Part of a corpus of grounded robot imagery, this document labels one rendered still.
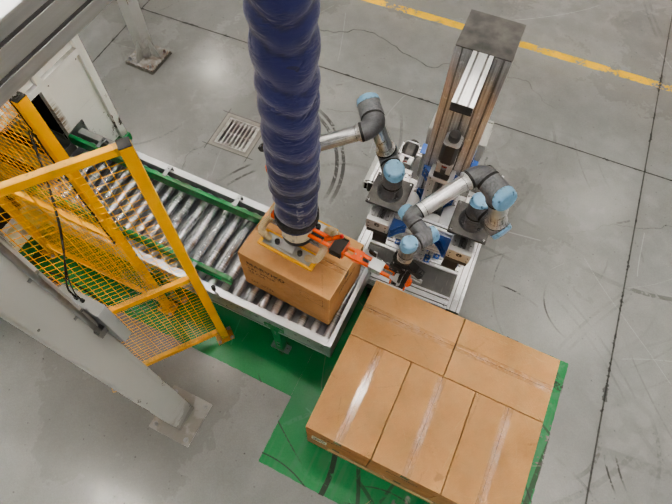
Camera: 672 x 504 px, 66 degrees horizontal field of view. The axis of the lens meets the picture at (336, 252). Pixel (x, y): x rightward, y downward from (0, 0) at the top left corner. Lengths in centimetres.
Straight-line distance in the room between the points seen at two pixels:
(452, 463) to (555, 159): 285
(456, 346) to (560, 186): 202
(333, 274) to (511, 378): 122
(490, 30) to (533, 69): 311
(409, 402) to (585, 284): 186
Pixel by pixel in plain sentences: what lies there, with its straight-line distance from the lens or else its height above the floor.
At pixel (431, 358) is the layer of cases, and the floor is 54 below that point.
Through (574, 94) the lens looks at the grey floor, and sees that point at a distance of 550.
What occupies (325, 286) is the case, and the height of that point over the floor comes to 95.
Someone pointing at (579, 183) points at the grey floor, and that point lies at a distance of 484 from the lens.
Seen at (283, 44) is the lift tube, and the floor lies 246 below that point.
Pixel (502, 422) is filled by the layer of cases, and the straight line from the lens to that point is 320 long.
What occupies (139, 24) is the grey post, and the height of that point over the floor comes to 39.
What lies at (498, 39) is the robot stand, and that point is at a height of 203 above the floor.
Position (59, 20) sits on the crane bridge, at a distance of 97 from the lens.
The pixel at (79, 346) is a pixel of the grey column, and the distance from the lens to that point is 216.
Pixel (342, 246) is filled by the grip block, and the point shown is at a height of 123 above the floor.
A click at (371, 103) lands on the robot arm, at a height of 166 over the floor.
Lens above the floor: 354
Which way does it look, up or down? 62 degrees down
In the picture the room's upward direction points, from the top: 3 degrees clockwise
